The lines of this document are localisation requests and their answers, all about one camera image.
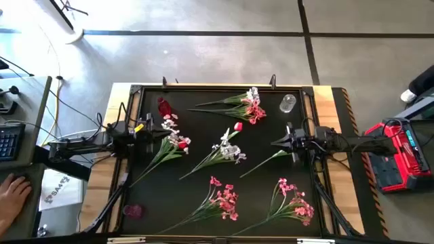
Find red glass vase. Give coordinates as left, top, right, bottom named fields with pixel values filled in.
left=157, top=97, right=173, bottom=119

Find black desk microphone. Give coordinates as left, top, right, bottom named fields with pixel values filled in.
left=0, top=85, right=20, bottom=96

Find grey metal cart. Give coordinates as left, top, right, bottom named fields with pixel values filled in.
left=395, top=86, right=434, bottom=119

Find black tripod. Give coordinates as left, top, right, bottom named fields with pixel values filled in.
left=60, top=0, right=89, bottom=16

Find black table mat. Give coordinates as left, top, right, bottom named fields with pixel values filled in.
left=121, top=87, right=322, bottom=237

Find white-based floor stand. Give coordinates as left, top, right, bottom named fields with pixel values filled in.
left=49, top=0, right=85, bottom=45

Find clear glass vase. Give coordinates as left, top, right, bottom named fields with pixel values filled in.
left=279, top=94, right=297, bottom=114

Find black desk cable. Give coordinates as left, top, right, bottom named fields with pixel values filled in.
left=0, top=56, right=35, bottom=77

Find purple glass vase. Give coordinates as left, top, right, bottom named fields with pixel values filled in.
left=122, top=204, right=146, bottom=220

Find white printed paper sheet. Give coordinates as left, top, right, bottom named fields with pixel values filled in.
left=39, top=169, right=84, bottom=211

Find black computer keyboard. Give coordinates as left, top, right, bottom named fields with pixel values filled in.
left=0, top=123, right=26, bottom=162

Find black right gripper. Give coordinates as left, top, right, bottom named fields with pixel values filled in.
left=271, top=122, right=317, bottom=163

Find red artificial tulip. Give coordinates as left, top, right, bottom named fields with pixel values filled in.
left=216, top=121, right=244, bottom=146
left=159, top=140, right=190, bottom=163
left=239, top=149, right=292, bottom=179

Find person's hand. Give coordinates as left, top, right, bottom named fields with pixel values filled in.
left=0, top=174, right=33, bottom=235

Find yellow cable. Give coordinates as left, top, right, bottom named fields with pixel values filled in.
left=40, top=78, right=65, bottom=147

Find black hazard-striped floor mat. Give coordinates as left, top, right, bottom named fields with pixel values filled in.
left=331, top=87, right=390, bottom=239

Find grey desk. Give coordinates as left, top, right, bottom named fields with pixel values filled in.
left=0, top=76, right=53, bottom=240

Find white metal bracket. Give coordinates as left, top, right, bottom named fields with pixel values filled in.
left=297, top=238, right=336, bottom=244
left=107, top=237, right=146, bottom=244

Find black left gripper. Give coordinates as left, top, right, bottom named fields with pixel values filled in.
left=134, top=113, right=172, bottom=154

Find pink artificial flower bunch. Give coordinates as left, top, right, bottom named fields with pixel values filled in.
left=188, top=101, right=267, bottom=125
left=156, top=176, right=239, bottom=235
left=231, top=177, right=315, bottom=237

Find person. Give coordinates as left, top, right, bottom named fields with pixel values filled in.
left=399, top=64, right=434, bottom=104

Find white artificial flower bunch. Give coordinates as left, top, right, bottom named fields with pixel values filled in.
left=130, top=114, right=192, bottom=188
left=195, top=86, right=261, bottom=106
left=178, top=127, right=248, bottom=181

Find red and black tool case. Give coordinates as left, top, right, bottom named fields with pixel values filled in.
left=364, top=117, right=433, bottom=193

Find black desk stand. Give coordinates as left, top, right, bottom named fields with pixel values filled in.
left=0, top=100, right=18, bottom=115

